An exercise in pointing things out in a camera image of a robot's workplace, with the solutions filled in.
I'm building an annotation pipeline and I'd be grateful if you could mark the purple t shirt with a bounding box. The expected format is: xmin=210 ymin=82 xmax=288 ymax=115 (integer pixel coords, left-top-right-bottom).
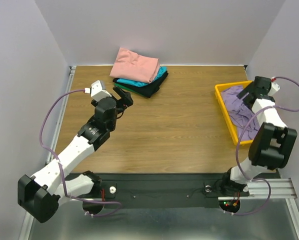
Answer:
xmin=220 ymin=85 xmax=260 ymax=141

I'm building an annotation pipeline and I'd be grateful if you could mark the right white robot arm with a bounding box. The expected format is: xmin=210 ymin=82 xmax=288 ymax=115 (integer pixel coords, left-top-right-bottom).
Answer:
xmin=219 ymin=76 xmax=298 ymax=195

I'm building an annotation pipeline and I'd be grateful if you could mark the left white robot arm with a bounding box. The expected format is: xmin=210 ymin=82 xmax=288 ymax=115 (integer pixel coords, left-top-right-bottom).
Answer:
xmin=17 ymin=82 xmax=134 ymax=223

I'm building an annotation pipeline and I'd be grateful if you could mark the green folded t shirt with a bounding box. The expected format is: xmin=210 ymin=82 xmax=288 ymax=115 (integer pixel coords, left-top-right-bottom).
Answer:
xmin=114 ymin=83 xmax=137 ymax=94

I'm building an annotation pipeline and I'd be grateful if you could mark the black folded t shirt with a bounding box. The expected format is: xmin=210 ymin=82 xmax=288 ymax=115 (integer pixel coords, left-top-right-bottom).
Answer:
xmin=112 ymin=72 xmax=169 ymax=98

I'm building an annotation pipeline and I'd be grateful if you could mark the yellow plastic tray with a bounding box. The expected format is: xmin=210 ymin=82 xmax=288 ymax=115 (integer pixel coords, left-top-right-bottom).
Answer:
xmin=214 ymin=80 xmax=252 ymax=146

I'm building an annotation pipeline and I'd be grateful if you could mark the pink folded t shirt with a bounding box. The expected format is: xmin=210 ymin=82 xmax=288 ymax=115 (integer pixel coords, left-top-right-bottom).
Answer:
xmin=109 ymin=47 xmax=160 ymax=78

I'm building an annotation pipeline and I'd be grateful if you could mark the cyan folded t shirt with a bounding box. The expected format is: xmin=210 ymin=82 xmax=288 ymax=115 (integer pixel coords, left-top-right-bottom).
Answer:
xmin=116 ymin=66 xmax=168 ymax=88

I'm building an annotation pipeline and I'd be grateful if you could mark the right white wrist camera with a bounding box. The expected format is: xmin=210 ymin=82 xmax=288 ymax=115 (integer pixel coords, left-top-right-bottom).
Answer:
xmin=267 ymin=81 xmax=280 ymax=97

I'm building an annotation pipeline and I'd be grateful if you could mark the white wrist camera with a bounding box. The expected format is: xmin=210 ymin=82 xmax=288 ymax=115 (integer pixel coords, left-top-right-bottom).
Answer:
xmin=267 ymin=81 xmax=280 ymax=97
xmin=90 ymin=80 xmax=112 ymax=102

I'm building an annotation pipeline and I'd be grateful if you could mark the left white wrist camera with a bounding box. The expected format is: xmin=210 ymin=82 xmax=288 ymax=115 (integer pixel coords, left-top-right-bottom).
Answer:
xmin=90 ymin=80 xmax=112 ymax=102

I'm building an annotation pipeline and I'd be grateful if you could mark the left aluminium rail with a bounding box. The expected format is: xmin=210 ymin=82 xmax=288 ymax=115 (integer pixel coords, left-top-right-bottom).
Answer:
xmin=50 ymin=65 xmax=77 ymax=151

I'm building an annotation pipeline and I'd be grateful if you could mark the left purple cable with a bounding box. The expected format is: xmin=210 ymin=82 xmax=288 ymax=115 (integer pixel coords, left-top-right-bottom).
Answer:
xmin=39 ymin=89 xmax=122 ymax=218

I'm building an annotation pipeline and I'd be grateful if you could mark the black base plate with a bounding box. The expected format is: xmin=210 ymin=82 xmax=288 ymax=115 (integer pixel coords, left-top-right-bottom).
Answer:
xmin=71 ymin=172 xmax=250 ymax=210

